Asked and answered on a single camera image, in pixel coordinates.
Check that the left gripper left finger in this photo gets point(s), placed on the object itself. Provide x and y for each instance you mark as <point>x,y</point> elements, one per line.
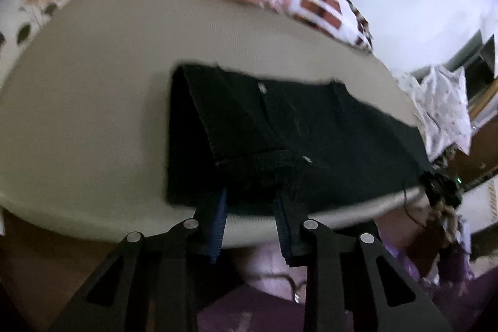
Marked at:
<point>151,283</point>

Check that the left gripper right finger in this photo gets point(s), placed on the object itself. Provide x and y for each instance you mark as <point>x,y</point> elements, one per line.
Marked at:
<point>352,283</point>

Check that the black pants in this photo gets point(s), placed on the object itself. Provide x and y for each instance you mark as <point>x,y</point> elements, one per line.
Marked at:
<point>252,139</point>

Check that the person's right hand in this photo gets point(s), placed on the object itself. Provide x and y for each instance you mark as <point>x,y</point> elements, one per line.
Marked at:
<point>447,227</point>

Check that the white woven basket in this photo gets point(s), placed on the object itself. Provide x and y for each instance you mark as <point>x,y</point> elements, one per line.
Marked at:
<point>479,207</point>

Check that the white patterned bedsheet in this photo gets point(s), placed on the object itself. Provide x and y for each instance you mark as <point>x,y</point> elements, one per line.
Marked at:
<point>440,99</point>

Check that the beige mattress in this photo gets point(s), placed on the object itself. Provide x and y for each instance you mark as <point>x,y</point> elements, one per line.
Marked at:
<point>84,110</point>

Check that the floral white pillow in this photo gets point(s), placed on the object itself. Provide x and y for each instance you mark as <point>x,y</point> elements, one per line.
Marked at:
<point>21,21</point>

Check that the dark wall shelf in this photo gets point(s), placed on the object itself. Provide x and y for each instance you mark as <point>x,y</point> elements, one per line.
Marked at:
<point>477,58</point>

